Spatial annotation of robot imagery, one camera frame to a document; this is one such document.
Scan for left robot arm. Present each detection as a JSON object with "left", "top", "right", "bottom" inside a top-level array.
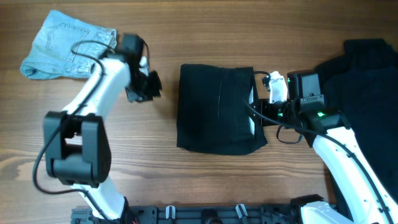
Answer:
[{"left": 32, "top": 34, "right": 162, "bottom": 223}]

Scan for left white rail clip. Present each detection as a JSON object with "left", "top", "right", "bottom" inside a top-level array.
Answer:
[{"left": 165, "top": 205, "right": 176, "bottom": 220}]

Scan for folded light blue jeans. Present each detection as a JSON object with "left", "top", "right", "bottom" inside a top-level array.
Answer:
[{"left": 20, "top": 10, "right": 117, "bottom": 80}]

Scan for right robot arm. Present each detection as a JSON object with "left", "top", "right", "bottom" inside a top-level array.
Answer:
[{"left": 249, "top": 71, "right": 397, "bottom": 223}]

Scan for right white rail clip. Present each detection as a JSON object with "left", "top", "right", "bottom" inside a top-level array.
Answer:
[{"left": 235, "top": 203, "right": 249, "bottom": 224}]

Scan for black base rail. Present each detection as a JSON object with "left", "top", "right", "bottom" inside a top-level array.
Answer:
[{"left": 70, "top": 203, "right": 299, "bottom": 224}]

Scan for pile of black clothes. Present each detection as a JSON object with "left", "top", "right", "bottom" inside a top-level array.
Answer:
[{"left": 315, "top": 39, "right": 397, "bottom": 200}]

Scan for black shorts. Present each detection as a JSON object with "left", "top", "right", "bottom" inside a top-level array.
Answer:
[{"left": 177, "top": 64, "right": 267, "bottom": 156}]

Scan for white rail clip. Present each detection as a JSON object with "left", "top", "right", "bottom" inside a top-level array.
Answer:
[
  {"left": 235, "top": 203, "right": 249, "bottom": 224},
  {"left": 165, "top": 205, "right": 176, "bottom": 220}
]

